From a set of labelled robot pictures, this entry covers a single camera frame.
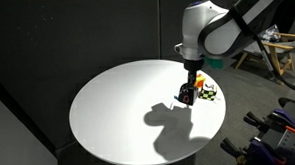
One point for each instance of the wooden lounge chair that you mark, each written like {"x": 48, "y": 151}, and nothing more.
{"x": 279, "y": 53}

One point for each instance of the black white green checkered block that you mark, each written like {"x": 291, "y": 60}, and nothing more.
{"x": 208, "y": 94}

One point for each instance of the purple black spring clamp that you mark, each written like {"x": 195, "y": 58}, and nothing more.
{"x": 285, "y": 118}
{"x": 261, "y": 151}

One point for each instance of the crumpled clear plastic bag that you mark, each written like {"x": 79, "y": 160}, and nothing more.
{"x": 272, "y": 33}

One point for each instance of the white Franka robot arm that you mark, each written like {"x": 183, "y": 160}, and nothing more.
{"x": 215, "y": 29}

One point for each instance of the black white triangle pattern block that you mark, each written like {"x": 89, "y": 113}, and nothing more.
{"x": 187, "y": 95}

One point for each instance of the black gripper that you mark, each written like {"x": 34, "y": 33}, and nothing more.
{"x": 193, "y": 65}

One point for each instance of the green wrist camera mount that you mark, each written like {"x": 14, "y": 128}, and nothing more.
{"x": 215, "y": 63}

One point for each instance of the orange soft block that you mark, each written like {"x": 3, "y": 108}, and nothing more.
{"x": 200, "y": 80}

